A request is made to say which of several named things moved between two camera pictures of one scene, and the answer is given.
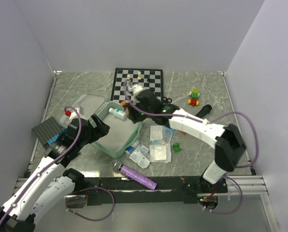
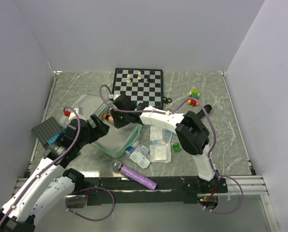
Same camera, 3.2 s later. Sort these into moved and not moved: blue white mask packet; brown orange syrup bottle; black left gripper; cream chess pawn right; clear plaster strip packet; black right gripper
Moved: black right gripper; brown orange syrup bottle
Not moved: clear plaster strip packet; black left gripper; cream chess pawn right; blue white mask packet
